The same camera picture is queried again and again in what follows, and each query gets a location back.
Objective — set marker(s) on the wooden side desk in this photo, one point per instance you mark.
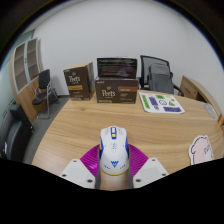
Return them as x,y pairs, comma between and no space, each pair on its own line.
191,87

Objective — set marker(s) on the black mesh office chair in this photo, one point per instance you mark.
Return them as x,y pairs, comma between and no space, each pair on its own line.
151,60

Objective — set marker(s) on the wooden shelf cabinet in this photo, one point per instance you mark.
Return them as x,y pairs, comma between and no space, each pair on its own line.
25,96

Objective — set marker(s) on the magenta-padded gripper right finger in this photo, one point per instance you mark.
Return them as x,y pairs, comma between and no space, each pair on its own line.
150,171

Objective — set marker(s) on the tall brown cardboard box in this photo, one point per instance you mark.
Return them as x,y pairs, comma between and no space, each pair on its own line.
76,83

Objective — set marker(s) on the wide brown cardboard box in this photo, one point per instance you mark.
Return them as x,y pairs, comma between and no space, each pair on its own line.
116,90

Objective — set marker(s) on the black cardboard box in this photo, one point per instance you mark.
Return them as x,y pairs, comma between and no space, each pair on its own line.
116,67

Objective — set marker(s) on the grey backpack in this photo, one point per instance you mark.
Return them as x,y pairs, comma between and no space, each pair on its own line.
160,80

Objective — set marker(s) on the black sofa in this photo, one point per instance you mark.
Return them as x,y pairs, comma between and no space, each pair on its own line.
13,136

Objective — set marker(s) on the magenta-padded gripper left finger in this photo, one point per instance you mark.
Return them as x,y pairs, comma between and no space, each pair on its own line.
76,171

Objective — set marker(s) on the round grey printed pad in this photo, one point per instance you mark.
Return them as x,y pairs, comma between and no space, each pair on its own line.
210,110

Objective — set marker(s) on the white green purple sticker sheet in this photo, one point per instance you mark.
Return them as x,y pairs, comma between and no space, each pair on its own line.
160,102

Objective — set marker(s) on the pink pig-shaped mouse pad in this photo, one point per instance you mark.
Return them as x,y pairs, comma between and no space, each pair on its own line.
201,150

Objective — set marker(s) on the black visitor chair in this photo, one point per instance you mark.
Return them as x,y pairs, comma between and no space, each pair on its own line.
43,80

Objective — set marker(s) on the white blue yellow computer mouse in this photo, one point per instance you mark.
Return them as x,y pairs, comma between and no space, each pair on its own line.
114,153

